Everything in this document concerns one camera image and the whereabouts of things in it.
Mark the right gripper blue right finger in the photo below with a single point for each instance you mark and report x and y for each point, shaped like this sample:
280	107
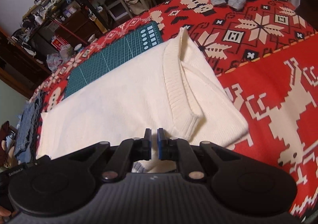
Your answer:
167	148

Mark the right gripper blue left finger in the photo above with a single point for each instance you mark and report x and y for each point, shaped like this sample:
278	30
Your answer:
143	146

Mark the white knit v-neck sweater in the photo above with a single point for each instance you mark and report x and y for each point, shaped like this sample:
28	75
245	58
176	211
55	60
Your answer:
170	86

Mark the person left hand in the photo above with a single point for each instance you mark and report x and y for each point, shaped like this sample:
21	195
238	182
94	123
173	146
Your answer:
4	213

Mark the folded blue jeans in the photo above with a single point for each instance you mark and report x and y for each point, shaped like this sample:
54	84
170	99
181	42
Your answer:
24	138

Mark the green cutting mat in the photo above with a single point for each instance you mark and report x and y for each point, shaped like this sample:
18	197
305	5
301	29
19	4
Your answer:
113	56

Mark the white plastic bag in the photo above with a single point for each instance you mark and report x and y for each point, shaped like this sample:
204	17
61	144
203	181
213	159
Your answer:
53	61

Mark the blue white ceramic bowl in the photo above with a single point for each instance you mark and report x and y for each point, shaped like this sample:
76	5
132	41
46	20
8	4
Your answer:
78	48

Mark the brown wooden drawer cabinet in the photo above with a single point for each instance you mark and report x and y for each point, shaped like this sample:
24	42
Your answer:
78	28

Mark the red patterned christmas blanket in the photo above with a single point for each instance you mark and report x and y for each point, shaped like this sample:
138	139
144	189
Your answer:
265	56

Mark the dark wooden side table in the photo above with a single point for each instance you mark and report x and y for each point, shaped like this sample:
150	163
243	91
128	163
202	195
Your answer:
308	10

